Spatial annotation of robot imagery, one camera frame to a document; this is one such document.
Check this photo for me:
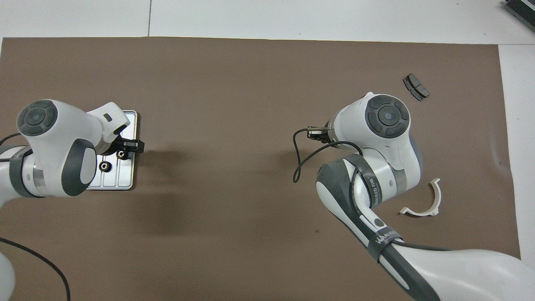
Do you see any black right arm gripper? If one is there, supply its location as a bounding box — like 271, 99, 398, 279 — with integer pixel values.
307, 125, 331, 143

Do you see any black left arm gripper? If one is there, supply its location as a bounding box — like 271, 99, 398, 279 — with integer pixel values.
111, 138, 145, 155

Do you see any silver metal tray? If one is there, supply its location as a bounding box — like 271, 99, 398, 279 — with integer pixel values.
86, 110, 138, 191

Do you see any brown table mat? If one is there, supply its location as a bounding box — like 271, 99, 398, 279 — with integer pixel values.
0, 37, 526, 301

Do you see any short split grey brake pad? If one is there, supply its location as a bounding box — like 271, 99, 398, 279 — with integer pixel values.
403, 74, 430, 102

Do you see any white curved plastic clip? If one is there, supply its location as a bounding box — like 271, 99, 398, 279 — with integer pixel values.
399, 178, 442, 217

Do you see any dark ribbed device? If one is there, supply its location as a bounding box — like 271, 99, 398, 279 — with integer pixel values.
502, 0, 535, 26

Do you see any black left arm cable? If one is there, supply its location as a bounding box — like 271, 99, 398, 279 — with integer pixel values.
0, 133, 71, 301

